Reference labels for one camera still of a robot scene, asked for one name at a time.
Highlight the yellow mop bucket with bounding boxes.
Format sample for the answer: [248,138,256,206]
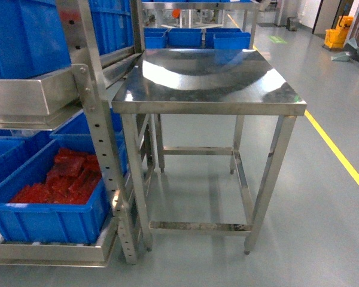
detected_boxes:
[324,16,354,49]

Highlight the stainless steel flow rack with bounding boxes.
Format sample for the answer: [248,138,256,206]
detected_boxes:
[0,1,144,267]

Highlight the small stainless steel table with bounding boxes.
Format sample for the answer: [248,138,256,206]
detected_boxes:
[112,48,307,254]

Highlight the blue plastic bin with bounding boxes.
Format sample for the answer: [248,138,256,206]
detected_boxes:
[0,141,110,243]

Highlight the rear stainless steel cart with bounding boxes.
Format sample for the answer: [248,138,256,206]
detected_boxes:
[142,1,260,49]

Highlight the red parts in bin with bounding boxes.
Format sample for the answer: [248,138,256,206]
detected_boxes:
[9,148,102,204]

